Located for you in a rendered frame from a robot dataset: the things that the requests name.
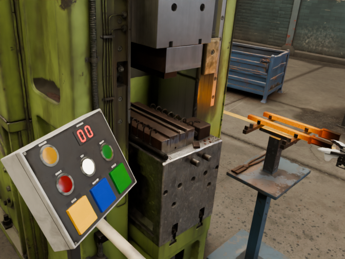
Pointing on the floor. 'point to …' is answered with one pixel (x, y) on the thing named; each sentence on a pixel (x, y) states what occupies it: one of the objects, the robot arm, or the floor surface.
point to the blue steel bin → (257, 69)
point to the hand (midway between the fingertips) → (324, 143)
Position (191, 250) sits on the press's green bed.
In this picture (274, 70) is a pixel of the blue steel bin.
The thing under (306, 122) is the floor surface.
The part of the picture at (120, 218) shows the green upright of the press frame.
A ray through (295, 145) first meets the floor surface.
